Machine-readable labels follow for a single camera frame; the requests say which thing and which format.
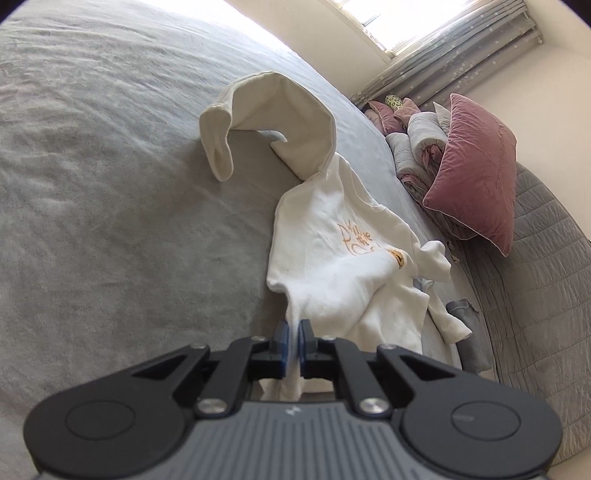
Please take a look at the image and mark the grey quilted headboard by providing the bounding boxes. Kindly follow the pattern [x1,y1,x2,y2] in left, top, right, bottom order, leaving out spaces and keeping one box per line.
[457,161,591,467]

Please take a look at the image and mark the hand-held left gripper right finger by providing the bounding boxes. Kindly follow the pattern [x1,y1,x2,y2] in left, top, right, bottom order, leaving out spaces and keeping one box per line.
[298,318,458,418]

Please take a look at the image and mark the cream long-sleeve shirt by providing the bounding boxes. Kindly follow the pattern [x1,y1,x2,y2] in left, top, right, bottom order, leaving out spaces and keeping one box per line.
[199,71,340,185]

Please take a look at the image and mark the grey star-print curtain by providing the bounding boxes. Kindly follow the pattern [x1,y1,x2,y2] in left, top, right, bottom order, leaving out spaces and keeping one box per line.
[351,0,541,109]

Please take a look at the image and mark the window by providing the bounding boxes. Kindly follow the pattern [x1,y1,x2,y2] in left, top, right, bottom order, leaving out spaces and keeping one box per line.
[330,0,490,58]

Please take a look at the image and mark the rolled grey pink quilt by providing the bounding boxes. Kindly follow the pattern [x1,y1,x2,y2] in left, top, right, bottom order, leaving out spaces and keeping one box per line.
[385,111,481,241]

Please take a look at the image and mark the dark grey cloth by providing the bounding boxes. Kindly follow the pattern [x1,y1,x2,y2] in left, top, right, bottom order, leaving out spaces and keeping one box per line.
[445,299,495,372]

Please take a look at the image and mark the small pink pillow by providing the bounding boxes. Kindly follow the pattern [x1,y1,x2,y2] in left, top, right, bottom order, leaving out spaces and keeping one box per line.
[365,99,421,134]

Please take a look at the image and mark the large pink pillow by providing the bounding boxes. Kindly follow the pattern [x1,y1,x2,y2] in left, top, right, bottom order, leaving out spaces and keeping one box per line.
[422,93,518,257]

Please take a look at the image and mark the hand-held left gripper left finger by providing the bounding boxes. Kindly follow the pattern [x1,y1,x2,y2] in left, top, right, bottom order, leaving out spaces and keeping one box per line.
[124,320,291,418]

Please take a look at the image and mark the white printed shirt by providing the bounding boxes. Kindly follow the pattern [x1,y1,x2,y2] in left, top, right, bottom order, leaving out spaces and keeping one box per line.
[259,152,474,400]

